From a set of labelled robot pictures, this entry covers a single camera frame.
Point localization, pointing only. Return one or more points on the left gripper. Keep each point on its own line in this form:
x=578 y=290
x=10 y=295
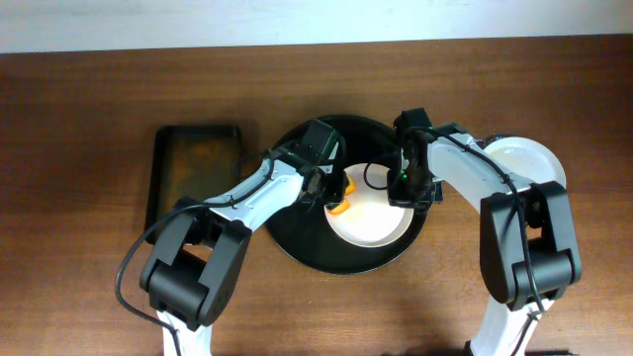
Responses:
x=334 y=196

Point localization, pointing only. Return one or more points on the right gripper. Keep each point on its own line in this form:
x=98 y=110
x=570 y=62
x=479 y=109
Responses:
x=407 y=196

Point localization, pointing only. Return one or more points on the green and orange sponge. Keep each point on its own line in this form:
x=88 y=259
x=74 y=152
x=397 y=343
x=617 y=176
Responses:
x=339 y=208

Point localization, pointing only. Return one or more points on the white plate top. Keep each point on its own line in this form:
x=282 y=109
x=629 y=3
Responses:
x=370 y=222

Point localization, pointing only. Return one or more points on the white plate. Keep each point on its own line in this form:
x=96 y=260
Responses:
x=528 y=158
x=370 y=222

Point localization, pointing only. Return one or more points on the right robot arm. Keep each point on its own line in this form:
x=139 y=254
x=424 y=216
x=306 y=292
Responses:
x=529 y=253

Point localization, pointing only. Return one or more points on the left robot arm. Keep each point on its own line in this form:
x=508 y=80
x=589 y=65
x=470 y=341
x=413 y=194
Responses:
x=192 y=269

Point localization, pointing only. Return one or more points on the rectangular black tray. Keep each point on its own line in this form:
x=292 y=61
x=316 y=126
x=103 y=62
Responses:
x=191 y=161

